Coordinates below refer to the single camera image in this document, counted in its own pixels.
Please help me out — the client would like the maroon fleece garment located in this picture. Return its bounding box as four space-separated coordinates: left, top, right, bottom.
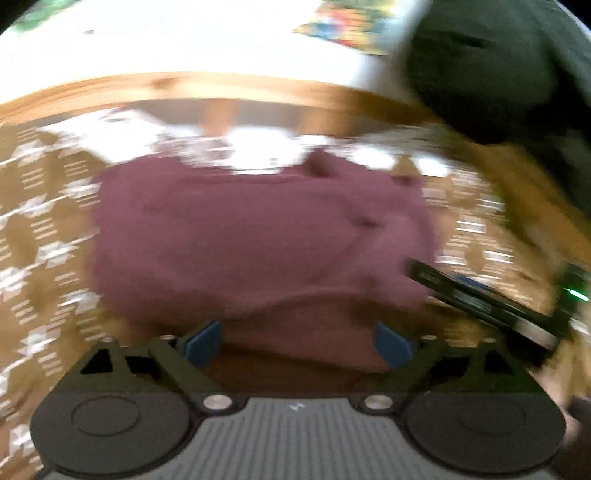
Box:
90 151 446 398

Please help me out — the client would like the brown patterned blanket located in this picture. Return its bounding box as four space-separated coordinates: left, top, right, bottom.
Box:
0 102 591 480

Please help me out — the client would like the dark puffy jacket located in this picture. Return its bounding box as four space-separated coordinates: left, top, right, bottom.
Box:
402 0 591 245

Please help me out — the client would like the white floral pillow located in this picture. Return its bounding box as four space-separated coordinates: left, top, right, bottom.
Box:
108 107 319 175

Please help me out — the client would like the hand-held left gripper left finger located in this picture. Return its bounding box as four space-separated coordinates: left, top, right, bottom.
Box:
79 320 233 415

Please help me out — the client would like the colourful floral cloth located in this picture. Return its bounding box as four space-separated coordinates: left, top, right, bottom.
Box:
292 0 408 57

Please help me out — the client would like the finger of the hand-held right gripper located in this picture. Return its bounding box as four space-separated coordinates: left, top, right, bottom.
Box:
405 258 557 347

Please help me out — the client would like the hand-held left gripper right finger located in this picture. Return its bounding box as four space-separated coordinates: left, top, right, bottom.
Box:
355 320 526 413

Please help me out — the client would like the wooden bed frame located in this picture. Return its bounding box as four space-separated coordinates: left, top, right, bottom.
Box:
0 70 445 139

